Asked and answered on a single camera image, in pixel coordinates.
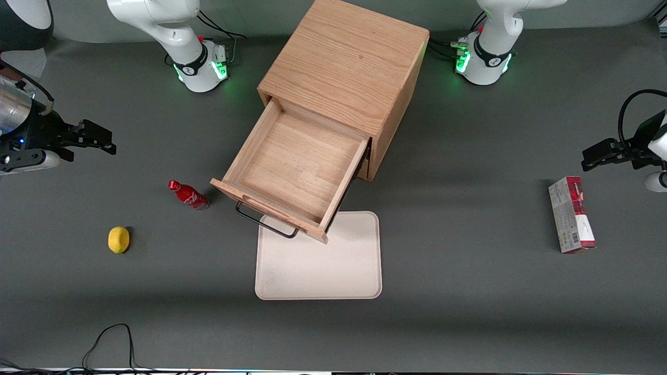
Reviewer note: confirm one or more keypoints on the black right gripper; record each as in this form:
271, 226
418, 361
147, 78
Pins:
37, 130

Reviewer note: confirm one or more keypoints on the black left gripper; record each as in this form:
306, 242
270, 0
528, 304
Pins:
642, 142

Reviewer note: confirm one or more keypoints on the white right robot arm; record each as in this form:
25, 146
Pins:
156, 21

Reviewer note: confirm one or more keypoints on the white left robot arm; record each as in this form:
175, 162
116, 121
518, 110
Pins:
495, 31

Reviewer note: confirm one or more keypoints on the wooden drawer cabinet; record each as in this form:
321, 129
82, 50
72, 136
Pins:
349, 57

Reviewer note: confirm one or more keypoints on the grey and red carton box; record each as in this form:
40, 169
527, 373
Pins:
570, 216

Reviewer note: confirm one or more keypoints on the yellow lemon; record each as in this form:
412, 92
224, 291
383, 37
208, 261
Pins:
119, 240

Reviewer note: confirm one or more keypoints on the red cola bottle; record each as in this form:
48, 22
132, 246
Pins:
188, 196

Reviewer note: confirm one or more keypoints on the beige plastic tray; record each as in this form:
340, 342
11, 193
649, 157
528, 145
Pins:
318, 265

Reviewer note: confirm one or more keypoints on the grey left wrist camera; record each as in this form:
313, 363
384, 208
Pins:
656, 182

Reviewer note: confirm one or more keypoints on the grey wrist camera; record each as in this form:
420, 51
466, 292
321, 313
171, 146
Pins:
28, 162
656, 182

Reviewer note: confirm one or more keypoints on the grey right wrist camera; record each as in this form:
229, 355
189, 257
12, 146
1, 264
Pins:
28, 162

